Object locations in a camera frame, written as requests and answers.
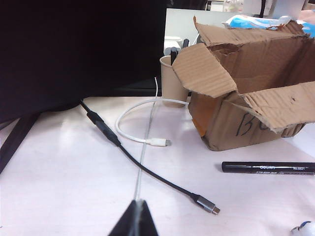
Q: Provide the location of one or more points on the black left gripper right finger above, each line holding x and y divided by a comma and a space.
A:
146, 223

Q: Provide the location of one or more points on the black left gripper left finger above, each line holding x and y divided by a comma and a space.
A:
125, 223

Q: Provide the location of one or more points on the white round doll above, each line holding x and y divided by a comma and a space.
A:
306, 229

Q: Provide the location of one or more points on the torn brown cardboard box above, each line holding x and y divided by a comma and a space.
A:
258, 61

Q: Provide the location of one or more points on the black marker pen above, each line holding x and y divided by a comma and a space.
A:
258, 167

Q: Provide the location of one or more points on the black flat stand leg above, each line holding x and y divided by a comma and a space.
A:
17, 137

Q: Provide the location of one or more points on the beige paper cup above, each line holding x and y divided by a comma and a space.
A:
169, 83

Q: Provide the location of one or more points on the black computer monitor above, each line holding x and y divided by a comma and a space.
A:
73, 49

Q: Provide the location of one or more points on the white partition board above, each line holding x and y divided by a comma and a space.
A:
179, 24

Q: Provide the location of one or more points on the blue white plastic pack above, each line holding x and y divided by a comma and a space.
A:
251, 22

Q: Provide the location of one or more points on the blue pink plastic pack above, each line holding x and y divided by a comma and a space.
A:
310, 30

